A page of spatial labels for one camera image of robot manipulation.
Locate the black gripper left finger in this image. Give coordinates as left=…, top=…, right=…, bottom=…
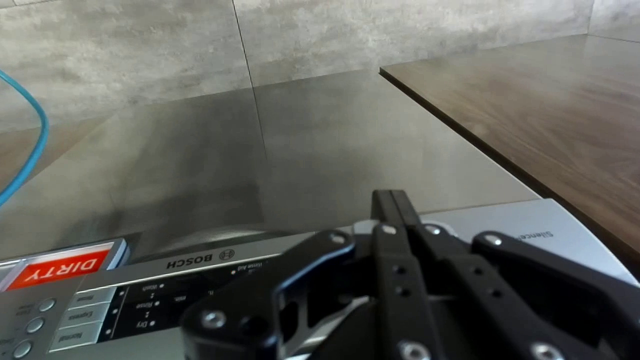
left=180, top=188, right=432, bottom=360

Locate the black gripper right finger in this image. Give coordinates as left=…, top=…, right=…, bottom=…
left=393, top=188, right=640, bottom=360

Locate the stainless steel Bosch dishwasher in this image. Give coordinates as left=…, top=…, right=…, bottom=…
left=0, top=68, right=640, bottom=360

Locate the red dirty magnet sign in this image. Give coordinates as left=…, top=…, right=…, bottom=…
left=0, top=237, right=130, bottom=293

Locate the thin power cable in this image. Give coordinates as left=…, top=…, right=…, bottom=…
left=0, top=68, right=52, bottom=210

